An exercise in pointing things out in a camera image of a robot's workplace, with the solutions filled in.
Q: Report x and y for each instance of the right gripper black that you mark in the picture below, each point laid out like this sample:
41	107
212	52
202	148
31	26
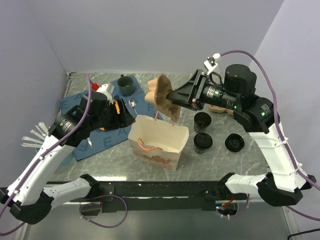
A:
184	96

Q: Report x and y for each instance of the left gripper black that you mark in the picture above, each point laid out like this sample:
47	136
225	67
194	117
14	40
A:
124	119

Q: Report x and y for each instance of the brown pulp cup carrier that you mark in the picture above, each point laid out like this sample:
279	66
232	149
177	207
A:
158	89

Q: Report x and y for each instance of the cream paper bag orange handles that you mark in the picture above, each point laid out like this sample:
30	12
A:
157	141

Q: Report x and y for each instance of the black cup lid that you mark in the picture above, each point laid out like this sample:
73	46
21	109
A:
203	139
234	142

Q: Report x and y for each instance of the dark takeout cup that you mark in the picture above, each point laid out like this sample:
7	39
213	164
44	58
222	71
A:
201	121
201	150

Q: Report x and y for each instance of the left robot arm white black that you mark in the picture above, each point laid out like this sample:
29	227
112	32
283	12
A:
29	200

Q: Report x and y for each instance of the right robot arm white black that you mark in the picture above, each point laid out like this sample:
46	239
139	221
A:
283	185

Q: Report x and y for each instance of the yellow dotted plate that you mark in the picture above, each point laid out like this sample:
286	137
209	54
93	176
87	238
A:
110	117

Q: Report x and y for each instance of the silver spoon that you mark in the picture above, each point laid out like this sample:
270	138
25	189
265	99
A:
132	104

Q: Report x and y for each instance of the clear plastic cup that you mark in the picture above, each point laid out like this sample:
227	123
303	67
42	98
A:
181	114

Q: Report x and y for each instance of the dark green mug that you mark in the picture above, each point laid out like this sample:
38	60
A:
126	85

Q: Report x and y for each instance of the silver fork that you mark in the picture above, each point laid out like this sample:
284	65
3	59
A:
89	142

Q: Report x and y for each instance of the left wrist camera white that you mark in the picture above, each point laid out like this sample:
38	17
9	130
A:
106	89

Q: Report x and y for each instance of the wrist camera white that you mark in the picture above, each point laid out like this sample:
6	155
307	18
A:
211	64
106	89

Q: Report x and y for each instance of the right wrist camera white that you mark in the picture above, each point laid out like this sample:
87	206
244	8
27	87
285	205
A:
211	64

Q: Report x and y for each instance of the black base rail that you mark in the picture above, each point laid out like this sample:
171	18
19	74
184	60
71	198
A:
160	195

